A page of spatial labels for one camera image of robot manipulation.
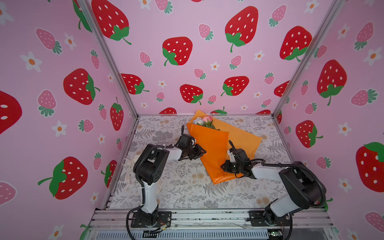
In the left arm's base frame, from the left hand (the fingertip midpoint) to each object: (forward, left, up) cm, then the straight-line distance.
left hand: (206, 152), depth 96 cm
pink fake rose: (+27, -2, +4) cm, 28 cm away
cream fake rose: (+24, -3, +1) cm, 24 cm away
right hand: (-9, -9, -2) cm, 12 cm away
